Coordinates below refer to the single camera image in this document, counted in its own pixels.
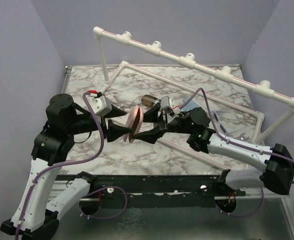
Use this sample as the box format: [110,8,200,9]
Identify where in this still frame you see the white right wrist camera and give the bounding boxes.
[160,96,181,116]

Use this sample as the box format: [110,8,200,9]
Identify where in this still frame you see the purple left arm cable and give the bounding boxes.
[14,92,127,240]

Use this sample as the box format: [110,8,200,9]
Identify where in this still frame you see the pink glasses case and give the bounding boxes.
[123,105,144,143]

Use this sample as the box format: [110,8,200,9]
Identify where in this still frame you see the silver wrench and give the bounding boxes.
[235,132,250,142]

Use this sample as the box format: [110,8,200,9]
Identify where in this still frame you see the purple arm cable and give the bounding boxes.
[179,87,294,218]
[14,92,127,240]

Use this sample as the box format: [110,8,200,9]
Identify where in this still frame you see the light blue sunglasses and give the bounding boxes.
[212,110,238,136]

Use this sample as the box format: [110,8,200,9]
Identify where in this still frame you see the plaid glasses case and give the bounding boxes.
[141,94,161,108]

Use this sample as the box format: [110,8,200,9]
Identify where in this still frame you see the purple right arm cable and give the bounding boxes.
[179,87,294,218]

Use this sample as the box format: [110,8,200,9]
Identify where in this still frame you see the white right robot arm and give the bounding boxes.
[133,104,294,196]

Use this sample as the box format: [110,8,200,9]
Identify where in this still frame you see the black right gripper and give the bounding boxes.
[131,103,194,145]

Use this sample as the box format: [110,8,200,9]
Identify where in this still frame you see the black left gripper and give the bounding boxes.
[67,103,133,140]

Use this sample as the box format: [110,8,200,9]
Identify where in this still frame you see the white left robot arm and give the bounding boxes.
[0,91,130,240]

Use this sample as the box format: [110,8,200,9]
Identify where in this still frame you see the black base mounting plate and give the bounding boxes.
[61,174,247,208]

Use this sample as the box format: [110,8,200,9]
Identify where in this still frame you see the white PVC pipe rack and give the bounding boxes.
[86,26,294,171]

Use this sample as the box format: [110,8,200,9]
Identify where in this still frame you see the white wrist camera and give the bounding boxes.
[160,96,181,116]
[88,90,112,117]

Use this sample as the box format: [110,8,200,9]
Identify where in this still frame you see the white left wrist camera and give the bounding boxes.
[88,90,112,117]

